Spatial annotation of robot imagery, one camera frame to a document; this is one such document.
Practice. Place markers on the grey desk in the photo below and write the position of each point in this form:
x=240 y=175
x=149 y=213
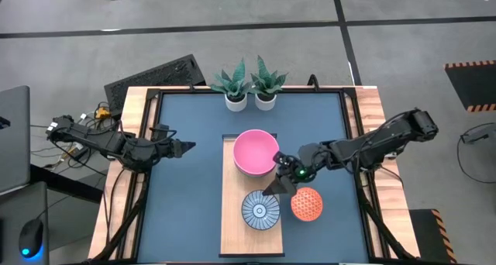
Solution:
x=11 y=207

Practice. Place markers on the black support strut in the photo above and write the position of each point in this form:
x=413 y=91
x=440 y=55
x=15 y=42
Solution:
x=381 y=226
x=124 y=222

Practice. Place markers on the pink bowl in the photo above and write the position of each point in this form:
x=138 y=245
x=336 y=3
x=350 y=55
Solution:
x=255 y=150

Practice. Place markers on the orange bowl yellow inside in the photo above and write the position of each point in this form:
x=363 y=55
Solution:
x=307 y=205

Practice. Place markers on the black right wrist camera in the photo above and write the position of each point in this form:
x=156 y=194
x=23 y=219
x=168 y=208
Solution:
x=302 y=173

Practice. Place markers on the blue white patterned bowl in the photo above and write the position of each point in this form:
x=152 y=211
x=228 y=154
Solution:
x=260 y=210

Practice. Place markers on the grey floor device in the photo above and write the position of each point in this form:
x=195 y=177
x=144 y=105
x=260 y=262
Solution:
x=476 y=137

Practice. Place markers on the grey laptop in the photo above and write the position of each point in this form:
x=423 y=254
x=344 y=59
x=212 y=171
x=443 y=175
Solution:
x=15 y=141

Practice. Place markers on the black hazard-striped floor mat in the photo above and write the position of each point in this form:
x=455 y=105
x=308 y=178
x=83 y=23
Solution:
x=426 y=234
x=470 y=85

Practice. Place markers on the black perforated panel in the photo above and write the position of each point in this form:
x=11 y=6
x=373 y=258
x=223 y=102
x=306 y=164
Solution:
x=155 y=79

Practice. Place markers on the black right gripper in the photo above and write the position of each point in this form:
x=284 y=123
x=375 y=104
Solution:
x=284 y=166

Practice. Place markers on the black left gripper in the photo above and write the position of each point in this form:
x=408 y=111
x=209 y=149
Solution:
x=168 y=149

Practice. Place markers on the blue table mat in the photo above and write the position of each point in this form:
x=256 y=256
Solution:
x=186 y=218

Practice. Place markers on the black clamp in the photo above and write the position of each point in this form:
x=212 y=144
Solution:
x=313 y=81

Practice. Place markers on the black computer mouse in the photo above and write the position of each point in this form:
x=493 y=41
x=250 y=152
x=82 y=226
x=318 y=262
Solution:
x=31 y=236

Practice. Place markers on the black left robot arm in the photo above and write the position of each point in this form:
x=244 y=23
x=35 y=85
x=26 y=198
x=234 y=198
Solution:
x=104 y=141

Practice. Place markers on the snake plant white pot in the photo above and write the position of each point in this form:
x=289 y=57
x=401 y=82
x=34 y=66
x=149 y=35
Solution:
x=265 y=102
x=235 y=102

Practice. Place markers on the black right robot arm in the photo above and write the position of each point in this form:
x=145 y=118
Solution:
x=372 y=143

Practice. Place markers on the black table frame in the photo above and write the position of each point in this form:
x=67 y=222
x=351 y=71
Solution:
x=174 y=90

